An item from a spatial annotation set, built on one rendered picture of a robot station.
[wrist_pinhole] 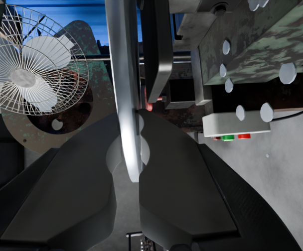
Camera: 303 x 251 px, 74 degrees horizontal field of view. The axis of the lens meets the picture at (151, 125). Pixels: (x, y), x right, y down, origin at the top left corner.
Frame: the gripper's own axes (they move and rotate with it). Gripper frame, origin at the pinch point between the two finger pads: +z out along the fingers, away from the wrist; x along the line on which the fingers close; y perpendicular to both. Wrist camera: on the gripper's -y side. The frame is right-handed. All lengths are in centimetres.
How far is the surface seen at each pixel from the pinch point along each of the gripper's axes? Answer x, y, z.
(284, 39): 18.2, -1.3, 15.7
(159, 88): 2.2, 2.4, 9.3
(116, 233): -101, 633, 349
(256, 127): 25.1, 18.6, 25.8
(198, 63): 13.1, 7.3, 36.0
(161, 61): 2.1, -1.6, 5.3
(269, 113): 14.8, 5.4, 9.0
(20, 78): -57, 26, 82
